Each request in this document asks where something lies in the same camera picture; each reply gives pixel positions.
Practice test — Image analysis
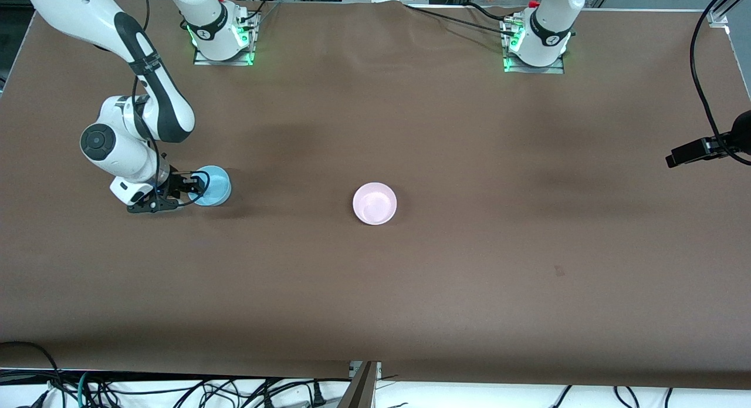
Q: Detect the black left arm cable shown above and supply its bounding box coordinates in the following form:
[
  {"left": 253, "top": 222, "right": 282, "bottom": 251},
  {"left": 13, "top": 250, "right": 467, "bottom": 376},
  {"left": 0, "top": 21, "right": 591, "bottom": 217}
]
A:
[{"left": 690, "top": 0, "right": 751, "bottom": 165}]

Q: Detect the brown table cover sheet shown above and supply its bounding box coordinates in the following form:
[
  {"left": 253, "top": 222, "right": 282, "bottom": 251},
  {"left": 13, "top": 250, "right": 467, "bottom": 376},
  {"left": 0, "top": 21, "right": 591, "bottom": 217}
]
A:
[{"left": 0, "top": 0, "right": 751, "bottom": 391}]

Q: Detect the aluminium profile post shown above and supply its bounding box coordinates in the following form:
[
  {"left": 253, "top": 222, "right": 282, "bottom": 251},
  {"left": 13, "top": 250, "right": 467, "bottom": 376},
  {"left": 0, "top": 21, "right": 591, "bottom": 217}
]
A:
[{"left": 337, "top": 361, "right": 382, "bottom": 408}]

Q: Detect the pink bowl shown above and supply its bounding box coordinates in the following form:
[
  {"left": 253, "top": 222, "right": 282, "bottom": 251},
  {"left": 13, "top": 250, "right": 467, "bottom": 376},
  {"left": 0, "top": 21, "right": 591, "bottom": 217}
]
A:
[{"left": 353, "top": 182, "right": 398, "bottom": 226}]

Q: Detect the blue bowl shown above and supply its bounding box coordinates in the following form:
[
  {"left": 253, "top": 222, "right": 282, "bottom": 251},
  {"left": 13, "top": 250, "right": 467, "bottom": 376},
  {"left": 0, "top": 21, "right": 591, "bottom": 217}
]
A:
[{"left": 188, "top": 166, "right": 232, "bottom": 207}]

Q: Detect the aluminium frame corner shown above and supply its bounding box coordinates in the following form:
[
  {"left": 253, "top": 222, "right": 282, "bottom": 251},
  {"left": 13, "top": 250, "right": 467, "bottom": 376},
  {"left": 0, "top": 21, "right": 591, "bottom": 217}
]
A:
[{"left": 707, "top": 0, "right": 741, "bottom": 27}]

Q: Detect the black floor cable loop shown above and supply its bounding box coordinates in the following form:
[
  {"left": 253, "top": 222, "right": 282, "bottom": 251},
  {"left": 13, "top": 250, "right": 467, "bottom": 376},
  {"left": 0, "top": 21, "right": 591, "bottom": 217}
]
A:
[{"left": 0, "top": 340, "right": 65, "bottom": 408}]

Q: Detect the black cable on table cover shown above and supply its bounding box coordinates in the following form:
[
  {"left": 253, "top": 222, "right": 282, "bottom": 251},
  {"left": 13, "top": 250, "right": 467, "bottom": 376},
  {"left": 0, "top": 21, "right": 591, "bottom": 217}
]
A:
[{"left": 405, "top": 2, "right": 520, "bottom": 36}]

